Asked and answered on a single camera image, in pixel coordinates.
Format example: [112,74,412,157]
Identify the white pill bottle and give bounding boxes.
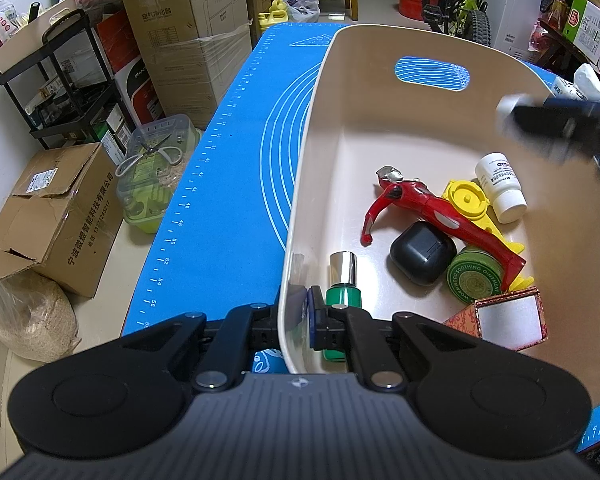
[475,152,528,224]

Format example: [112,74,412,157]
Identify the white-handled scissors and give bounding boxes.
[116,132,182,177]

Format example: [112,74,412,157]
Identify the black metal rack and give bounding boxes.
[0,8,131,151]

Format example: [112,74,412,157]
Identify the black earbud case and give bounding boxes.
[390,221,457,288]

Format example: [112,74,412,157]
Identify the white chest freezer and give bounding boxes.
[480,0,571,63]

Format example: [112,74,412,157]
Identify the orange drink bottle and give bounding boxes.
[550,0,571,28]

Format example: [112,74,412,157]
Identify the red pruning shears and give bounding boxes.
[361,165,527,293]

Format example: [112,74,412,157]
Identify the clear plastic storage container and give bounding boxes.
[116,115,202,234]

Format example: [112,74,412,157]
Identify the red patterned gift box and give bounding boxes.
[442,286,549,352]

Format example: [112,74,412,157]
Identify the plastic-wrapped cardboard box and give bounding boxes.
[130,25,253,131]

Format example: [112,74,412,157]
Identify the blue silicone mat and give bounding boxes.
[121,22,600,456]

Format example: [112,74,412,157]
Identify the green and white box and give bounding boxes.
[565,0,600,56]

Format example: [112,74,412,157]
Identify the clear bag of grain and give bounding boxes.
[0,272,81,363]

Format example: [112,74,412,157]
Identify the beige plastic basket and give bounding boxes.
[278,24,600,406]

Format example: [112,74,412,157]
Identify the printed tissue box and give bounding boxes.
[552,64,600,103]

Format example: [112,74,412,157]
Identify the green bottle with silver cap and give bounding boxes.
[322,251,363,362]

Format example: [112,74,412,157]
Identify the cardboard tray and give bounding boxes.
[0,0,88,73]

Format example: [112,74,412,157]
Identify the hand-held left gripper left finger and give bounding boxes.
[122,302,281,393]

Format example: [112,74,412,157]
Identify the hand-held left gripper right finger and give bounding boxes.
[307,285,486,393]

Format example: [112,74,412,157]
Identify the torn cardboard box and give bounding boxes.
[0,142,121,298]

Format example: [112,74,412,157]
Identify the red and black box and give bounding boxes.
[97,10,168,128]

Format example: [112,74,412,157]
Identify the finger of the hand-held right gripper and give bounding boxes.
[497,94,600,161]

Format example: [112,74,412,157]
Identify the yellow plastic toy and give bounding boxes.
[441,179,536,293]

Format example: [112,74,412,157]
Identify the green round ointment tin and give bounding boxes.
[447,247,506,306]

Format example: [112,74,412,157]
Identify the yellow-green bicycle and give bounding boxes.
[422,0,492,46]

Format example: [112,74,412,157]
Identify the clear plastic bag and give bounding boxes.
[282,0,321,23]

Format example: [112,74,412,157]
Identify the tall cardboard box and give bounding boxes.
[120,0,248,43]

